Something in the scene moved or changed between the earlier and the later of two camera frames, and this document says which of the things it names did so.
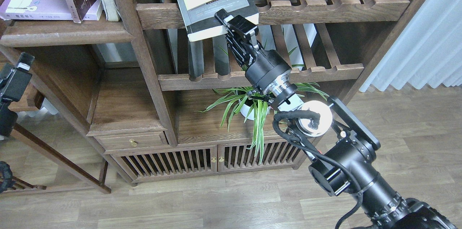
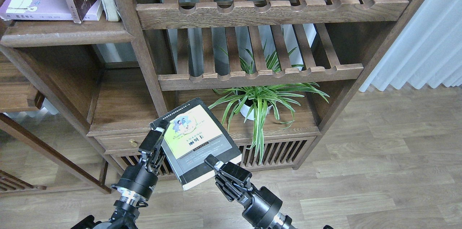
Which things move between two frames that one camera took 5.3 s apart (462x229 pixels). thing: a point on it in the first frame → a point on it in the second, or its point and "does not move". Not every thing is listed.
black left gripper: [13, 83] → [141, 178]
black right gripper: [264, 68] → [260, 206]
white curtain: [429, 51] does not move
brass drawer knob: [133, 142] does not move
